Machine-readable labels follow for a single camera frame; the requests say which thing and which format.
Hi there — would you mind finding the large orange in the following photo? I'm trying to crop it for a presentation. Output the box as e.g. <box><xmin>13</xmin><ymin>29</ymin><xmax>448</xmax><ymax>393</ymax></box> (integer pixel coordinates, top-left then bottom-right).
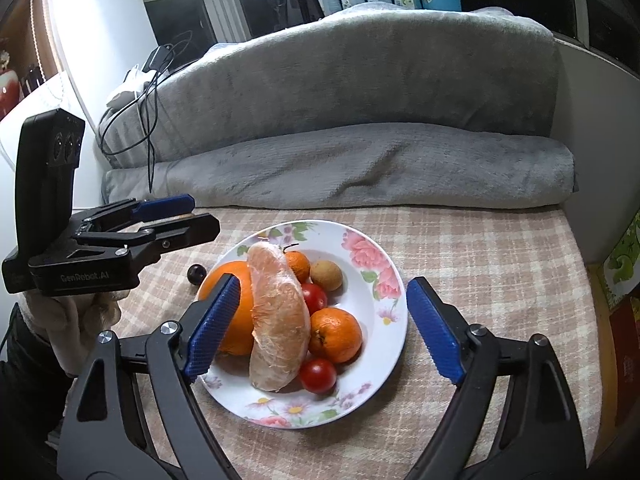
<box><xmin>196</xmin><ymin>260</ymin><xmax>254</xmax><ymax>356</ymax></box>

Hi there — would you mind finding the mandarin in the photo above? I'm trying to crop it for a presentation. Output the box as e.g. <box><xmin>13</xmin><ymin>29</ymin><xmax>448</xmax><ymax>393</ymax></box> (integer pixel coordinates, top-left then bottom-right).
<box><xmin>308</xmin><ymin>308</ymin><xmax>362</xmax><ymax>364</ymax></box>
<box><xmin>283</xmin><ymin>244</ymin><xmax>310</xmax><ymax>284</ymax></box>

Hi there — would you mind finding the brown longan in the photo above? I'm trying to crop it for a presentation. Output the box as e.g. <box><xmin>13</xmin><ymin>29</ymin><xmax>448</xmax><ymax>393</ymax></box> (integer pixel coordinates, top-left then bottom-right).
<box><xmin>309</xmin><ymin>260</ymin><xmax>343</xmax><ymax>292</ymax></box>

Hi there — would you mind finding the red cherry tomato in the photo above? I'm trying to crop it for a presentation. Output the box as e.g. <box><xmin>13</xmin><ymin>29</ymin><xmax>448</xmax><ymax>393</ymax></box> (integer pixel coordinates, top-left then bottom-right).
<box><xmin>298</xmin><ymin>358</ymin><xmax>337</xmax><ymax>394</ymax></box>
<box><xmin>302</xmin><ymin>283</ymin><xmax>329</xmax><ymax>315</ymax></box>

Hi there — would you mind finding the left gloved hand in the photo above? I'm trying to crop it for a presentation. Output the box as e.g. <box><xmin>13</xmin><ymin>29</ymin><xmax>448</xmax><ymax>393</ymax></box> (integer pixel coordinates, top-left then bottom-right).
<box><xmin>18</xmin><ymin>289</ymin><xmax>129</xmax><ymax>377</ymax></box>

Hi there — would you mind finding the dark plum near mandarins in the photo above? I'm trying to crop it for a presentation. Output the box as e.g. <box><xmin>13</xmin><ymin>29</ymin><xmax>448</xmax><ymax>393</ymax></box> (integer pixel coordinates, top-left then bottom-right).
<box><xmin>186</xmin><ymin>263</ymin><xmax>207</xmax><ymax>287</ymax></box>

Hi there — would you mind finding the white power adapter box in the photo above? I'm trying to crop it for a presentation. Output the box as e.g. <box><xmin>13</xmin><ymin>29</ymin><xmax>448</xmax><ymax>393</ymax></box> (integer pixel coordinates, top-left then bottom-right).
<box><xmin>106</xmin><ymin>65</ymin><xmax>157</xmax><ymax>112</ymax></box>

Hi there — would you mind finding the red ceramic jar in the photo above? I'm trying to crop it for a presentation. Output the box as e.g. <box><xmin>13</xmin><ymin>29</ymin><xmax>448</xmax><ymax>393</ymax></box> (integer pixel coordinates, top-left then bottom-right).
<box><xmin>0</xmin><ymin>50</ymin><xmax>21</xmax><ymax>119</ymax></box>

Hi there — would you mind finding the plaid pink tablecloth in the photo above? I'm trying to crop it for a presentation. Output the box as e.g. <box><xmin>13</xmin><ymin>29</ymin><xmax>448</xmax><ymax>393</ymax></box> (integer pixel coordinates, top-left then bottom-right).
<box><xmin>115</xmin><ymin>207</ymin><xmax>602</xmax><ymax>479</ymax></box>

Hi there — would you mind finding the green snack box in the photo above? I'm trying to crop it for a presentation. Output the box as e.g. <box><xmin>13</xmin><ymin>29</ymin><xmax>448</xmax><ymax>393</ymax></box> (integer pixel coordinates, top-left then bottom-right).
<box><xmin>602</xmin><ymin>212</ymin><xmax>640</xmax><ymax>309</ymax></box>

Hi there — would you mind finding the floral white plate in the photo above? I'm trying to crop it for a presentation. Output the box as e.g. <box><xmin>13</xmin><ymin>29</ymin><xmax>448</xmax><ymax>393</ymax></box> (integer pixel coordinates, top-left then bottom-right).
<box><xmin>198</xmin><ymin>219</ymin><xmax>408</xmax><ymax>429</ymax></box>

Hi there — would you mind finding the grey folded blanket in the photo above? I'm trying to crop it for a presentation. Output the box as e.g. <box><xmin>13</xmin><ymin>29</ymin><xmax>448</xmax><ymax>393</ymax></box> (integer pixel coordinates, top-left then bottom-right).
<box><xmin>100</xmin><ymin>3</ymin><xmax>576</xmax><ymax>209</ymax></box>

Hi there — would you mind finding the black cable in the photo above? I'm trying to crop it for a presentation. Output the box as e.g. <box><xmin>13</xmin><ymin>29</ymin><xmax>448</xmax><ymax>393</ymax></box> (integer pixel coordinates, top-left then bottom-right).
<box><xmin>98</xmin><ymin>29</ymin><xmax>194</xmax><ymax>194</ymax></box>

